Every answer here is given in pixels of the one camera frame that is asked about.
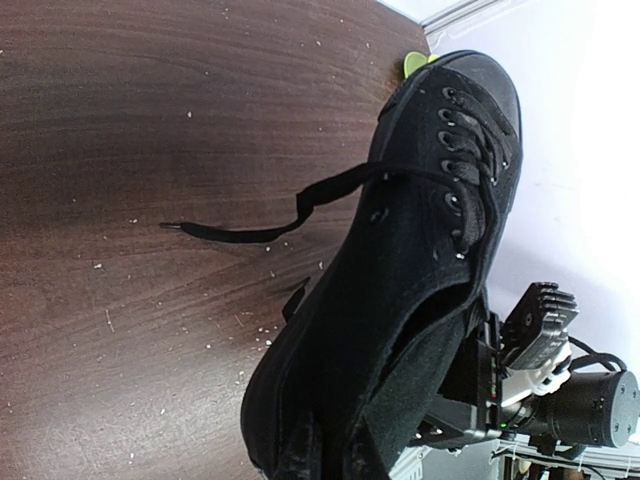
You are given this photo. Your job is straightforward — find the green bowl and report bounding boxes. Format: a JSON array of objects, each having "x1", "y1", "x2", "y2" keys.
[{"x1": 402, "y1": 51, "x2": 440, "y2": 80}]

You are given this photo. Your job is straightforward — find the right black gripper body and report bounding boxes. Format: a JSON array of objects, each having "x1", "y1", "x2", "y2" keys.
[{"x1": 419, "y1": 315, "x2": 639, "y2": 450}]

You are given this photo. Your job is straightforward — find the black sneaker shoe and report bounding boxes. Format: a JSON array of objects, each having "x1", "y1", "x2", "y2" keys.
[{"x1": 241, "y1": 51, "x2": 522, "y2": 479}]

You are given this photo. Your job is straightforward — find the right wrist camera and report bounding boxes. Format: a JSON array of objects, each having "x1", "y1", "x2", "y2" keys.
[{"x1": 501, "y1": 282, "x2": 579, "y2": 370}]

